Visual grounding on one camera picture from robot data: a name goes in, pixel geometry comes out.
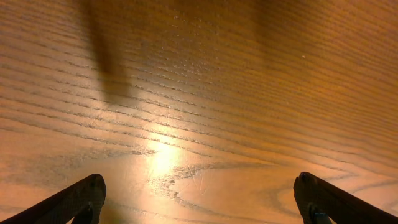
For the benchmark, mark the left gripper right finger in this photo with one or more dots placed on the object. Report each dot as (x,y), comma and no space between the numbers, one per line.
(321,202)

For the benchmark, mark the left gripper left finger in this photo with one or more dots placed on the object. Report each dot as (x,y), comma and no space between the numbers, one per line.
(79,203)

